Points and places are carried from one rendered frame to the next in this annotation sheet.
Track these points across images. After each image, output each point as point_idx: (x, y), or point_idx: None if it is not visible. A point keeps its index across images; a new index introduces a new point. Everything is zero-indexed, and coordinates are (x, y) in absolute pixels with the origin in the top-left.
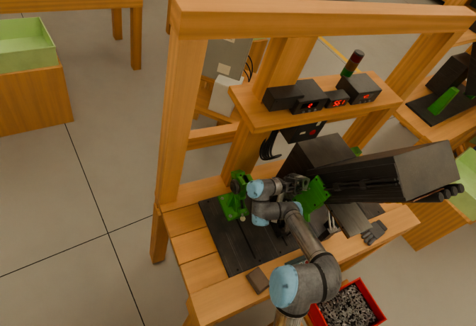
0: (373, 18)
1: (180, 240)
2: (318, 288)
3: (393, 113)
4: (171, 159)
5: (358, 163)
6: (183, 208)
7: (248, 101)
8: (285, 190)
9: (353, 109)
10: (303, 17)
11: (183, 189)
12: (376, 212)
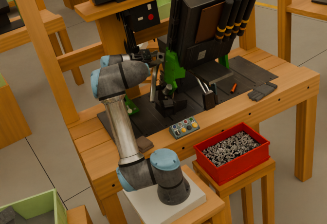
0: None
1: (81, 140)
2: (115, 70)
3: None
4: (48, 69)
5: (170, 10)
6: (85, 122)
7: (85, 7)
8: (132, 58)
9: None
10: None
11: (85, 112)
12: (268, 79)
